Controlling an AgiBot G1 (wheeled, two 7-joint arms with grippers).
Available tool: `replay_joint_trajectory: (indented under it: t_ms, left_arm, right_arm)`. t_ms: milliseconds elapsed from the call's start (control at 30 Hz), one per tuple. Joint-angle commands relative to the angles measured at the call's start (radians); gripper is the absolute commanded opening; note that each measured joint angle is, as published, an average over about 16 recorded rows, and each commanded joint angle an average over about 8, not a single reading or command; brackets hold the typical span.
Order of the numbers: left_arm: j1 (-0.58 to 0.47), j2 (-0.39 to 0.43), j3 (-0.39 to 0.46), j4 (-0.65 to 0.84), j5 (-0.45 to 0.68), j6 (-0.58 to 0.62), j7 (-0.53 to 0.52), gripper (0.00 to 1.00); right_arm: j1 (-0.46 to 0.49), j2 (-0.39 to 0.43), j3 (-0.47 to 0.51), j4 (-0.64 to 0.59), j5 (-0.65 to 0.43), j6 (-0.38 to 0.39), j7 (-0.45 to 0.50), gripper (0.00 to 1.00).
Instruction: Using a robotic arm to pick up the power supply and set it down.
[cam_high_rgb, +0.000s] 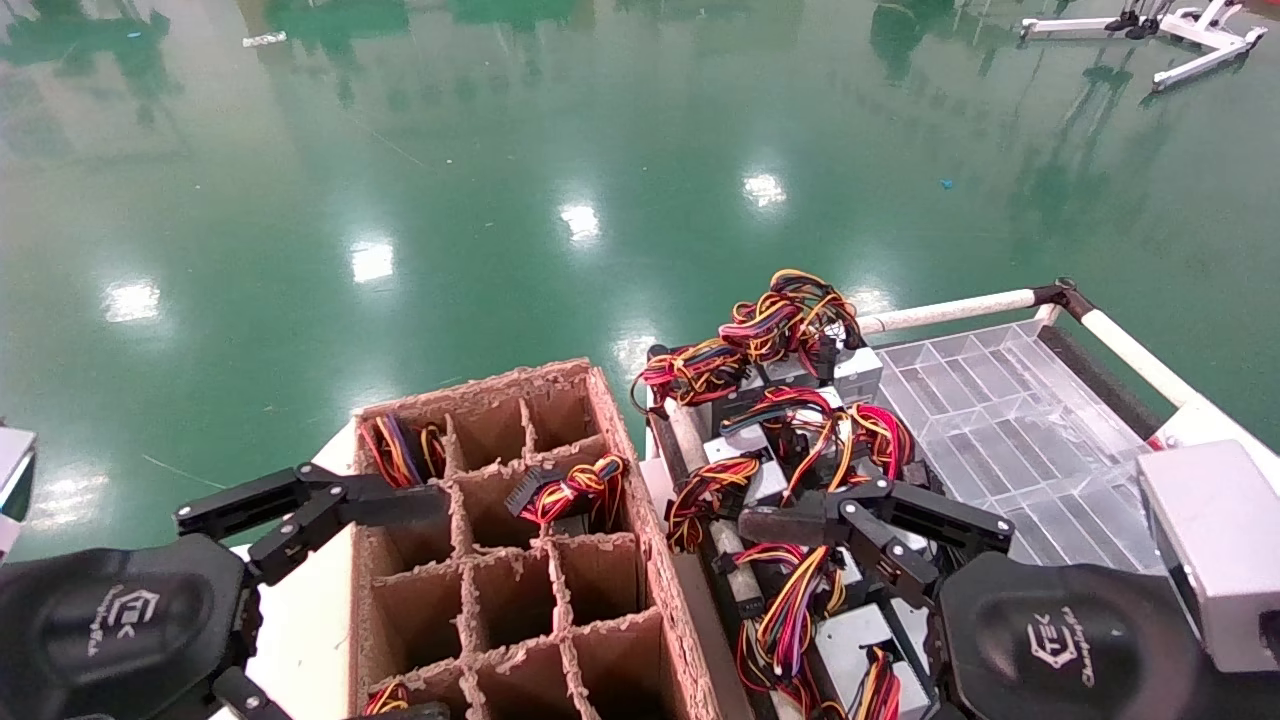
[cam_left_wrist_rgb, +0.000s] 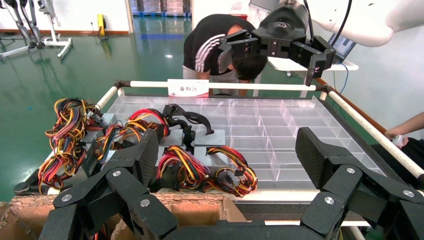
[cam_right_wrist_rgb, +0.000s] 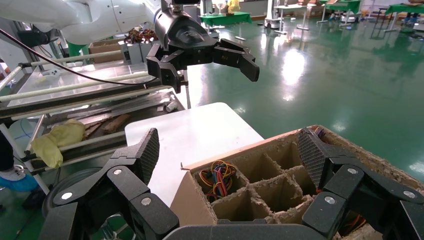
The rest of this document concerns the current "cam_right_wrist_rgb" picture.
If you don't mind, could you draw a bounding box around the pale metal box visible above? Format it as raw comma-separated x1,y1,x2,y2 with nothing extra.
119,41,153,64

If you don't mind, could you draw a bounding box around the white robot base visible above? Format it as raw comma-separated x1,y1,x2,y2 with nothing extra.
263,0,283,29

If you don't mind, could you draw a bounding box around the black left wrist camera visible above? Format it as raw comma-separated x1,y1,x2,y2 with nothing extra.
161,0,202,13

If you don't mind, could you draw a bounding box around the white legged table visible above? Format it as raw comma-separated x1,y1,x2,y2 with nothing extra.
274,3,311,36

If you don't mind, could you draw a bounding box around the yellow cloth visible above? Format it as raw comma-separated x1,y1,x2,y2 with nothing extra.
31,118,86,169

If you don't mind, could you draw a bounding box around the white shoe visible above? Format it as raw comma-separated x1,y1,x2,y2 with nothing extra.
0,164,26,182

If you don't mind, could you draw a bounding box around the plain cardboard box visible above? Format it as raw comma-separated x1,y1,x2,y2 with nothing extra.
88,38,126,64

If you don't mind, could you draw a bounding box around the blue shoe cover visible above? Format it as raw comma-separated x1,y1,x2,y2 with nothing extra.
0,172,40,194

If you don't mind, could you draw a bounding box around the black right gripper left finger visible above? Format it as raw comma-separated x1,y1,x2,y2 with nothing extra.
39,127,180,240

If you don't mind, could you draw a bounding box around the colourful wire bundle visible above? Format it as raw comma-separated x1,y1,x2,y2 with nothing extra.
198,160,237,204
123,28,157,45

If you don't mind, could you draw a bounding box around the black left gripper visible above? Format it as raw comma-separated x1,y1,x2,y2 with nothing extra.
146,8,260,94

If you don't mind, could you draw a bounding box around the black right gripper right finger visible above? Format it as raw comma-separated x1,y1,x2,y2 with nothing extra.
297,126,424,240

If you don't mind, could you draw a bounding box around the grey wheel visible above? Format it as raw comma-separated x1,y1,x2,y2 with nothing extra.
41,167,104,220

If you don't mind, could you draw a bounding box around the clear flat rack panel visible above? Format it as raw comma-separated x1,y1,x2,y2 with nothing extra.
7,62,150,108

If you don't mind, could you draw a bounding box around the black trouser leg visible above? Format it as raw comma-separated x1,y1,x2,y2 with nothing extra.
0,130,15,172

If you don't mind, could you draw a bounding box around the white tape roll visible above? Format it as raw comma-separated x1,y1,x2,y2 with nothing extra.
165,100,180,114

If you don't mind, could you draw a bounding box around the brown wood scrap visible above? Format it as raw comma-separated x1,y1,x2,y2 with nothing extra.
101,113,131,135

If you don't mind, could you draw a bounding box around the brown cardboard box with dividers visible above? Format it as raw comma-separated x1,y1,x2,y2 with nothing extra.
169,125,424,240

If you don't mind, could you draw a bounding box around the metal tube rack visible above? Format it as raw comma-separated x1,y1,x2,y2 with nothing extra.
0,49,192,196

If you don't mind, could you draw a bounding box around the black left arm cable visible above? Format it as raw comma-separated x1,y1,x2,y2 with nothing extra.
0,28,158,86

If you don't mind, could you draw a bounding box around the green cloth covered table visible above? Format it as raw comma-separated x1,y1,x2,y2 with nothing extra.
317,0,363,25
199,11,253,28
384,2,424,33

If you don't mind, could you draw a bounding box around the green bin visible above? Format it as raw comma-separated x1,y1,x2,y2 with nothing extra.
67,41,90,58

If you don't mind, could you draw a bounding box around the small white object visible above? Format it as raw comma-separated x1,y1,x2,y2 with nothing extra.
34,68,61,86

